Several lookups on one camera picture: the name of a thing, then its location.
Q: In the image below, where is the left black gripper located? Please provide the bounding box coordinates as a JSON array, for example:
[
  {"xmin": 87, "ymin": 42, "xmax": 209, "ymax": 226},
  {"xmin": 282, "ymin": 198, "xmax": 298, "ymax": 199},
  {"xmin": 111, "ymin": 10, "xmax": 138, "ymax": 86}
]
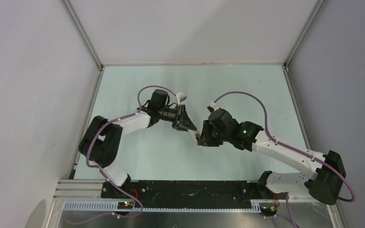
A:
[{"xmin": 158, "ymin": 104, "xmax": 196, "ymax": 133}]

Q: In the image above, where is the white remote control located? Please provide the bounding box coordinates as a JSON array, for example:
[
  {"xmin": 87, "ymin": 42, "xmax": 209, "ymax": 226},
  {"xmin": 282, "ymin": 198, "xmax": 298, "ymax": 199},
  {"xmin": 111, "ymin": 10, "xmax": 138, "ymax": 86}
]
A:
[{"xmin": 188, "ymin": 130, "xmax": 201, "ymax": 143}]

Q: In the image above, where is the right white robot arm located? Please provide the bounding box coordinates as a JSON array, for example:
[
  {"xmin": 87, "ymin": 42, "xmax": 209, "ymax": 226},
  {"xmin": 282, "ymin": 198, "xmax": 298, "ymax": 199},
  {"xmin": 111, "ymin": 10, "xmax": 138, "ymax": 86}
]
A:
[{"xmin": 198, "ymin": 106, "xmax": 346, "ymax": 205}]

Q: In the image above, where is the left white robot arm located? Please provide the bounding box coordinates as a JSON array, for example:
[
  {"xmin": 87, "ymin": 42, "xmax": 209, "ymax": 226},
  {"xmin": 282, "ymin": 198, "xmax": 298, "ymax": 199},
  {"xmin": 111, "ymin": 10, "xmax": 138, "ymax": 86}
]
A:
[{"xmin": 78, "ymin": 86, "xmax": 200, "ymax": 198}]

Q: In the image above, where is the right electronics board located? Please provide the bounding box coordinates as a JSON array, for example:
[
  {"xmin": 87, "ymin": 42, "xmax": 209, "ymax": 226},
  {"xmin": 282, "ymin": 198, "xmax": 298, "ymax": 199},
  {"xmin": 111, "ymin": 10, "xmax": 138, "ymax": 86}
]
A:
[{"xmin": 260, "ymin": 206, "xmax": 278, "ymax": 217}]

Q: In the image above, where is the electronics board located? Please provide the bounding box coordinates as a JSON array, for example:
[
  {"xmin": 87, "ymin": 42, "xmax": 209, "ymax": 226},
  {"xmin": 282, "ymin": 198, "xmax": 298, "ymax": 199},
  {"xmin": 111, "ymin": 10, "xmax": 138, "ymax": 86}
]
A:
[
  {"xmin": 117, "ymin": 201, "xmax": 134, "ymax": 210},
  {"xmin": 260, "ymin": 206, "xmax": 278, "ymax": 217}
]

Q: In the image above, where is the left electronics board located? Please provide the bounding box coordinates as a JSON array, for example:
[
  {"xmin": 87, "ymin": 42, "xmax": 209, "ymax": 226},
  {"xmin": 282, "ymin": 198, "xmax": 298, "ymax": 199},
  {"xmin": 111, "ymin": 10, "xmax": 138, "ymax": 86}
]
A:
[{"xmin": 117, "ymin": 201, "xmax": 134, "ymax": 210}]

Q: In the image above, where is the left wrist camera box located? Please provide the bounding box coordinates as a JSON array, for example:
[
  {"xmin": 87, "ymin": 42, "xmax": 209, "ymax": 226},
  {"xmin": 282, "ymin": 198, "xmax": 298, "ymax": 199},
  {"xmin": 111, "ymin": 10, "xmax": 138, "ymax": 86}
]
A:
[{"xmin": 175, "ymin": 92, "xmax": 187, "ymax": 106}]

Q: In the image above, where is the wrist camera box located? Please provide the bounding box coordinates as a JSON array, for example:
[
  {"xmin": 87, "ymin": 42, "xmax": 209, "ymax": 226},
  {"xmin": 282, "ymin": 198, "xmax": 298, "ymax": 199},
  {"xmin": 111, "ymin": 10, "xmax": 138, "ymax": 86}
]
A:
[
  {"xmin": 207, "ymin": 101, "xmax": 220, "ymax": 113},
  {"xmin": 175, "ymin": 92, "xmax": 187, "ymax": 106}
]

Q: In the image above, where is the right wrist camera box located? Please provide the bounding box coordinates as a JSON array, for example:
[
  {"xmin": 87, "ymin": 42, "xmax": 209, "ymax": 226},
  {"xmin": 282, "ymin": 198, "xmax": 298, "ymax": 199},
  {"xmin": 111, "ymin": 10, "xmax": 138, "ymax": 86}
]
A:
[{"xmin": 207, "ymin": 101, "xmax": 220, "ymax": 113}]

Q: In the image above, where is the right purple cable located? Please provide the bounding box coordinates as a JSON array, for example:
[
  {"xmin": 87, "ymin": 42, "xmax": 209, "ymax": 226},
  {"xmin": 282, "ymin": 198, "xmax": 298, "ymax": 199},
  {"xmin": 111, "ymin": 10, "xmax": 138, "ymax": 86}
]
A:
[{"xmin": 212, "ymin": 91, "xmax": 356, "ymax": 228}]

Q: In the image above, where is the purple cable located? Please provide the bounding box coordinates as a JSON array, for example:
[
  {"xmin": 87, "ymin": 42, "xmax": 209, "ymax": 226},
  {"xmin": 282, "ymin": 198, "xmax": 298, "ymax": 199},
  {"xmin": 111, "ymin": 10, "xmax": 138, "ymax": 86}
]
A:
[
  {"xmin": 64, "ymin": 85, "xmax": 178, "ymax": 226},
  {"xmin": 212, "ymin": 91, "xmax": 356, "ymax": 228}
]

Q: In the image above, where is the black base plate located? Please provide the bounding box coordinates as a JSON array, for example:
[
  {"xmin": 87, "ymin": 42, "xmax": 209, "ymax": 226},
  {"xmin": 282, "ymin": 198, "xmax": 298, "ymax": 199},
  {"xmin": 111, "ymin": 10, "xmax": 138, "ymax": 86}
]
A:
[{"xmin": 101, "ymin": 180, "xmax": 274, "ymax": 209}]

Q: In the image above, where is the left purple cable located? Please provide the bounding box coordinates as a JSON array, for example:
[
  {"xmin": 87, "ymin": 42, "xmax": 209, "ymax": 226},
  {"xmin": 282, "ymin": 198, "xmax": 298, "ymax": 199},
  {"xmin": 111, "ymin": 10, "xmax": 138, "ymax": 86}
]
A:
[{"xmin": 64, "ymin": 85, "xmax": 178, "ymax": 226}]

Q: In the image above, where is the aluminium frame rail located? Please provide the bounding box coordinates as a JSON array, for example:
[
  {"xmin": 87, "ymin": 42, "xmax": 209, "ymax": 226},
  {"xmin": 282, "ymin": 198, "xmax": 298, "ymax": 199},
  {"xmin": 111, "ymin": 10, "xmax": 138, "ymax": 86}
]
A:
[{"xmin": 45, "ymin": 180, "xmax": 347, "ymax": 228}]

